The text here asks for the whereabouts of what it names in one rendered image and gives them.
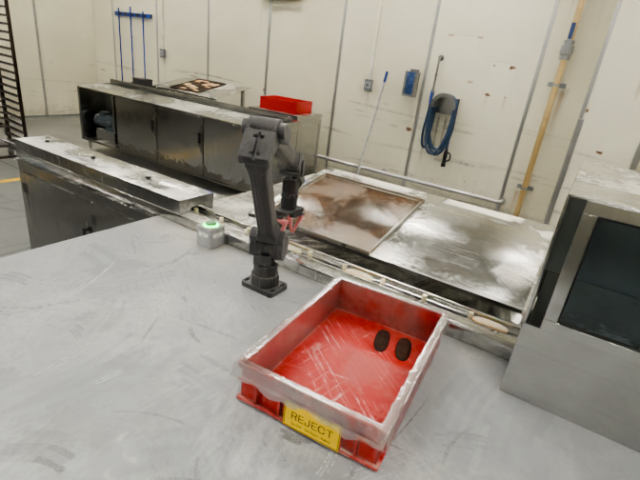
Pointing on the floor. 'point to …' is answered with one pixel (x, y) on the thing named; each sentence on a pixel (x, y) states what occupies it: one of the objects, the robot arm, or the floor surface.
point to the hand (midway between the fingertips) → (286, 232)
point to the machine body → (70, 207)
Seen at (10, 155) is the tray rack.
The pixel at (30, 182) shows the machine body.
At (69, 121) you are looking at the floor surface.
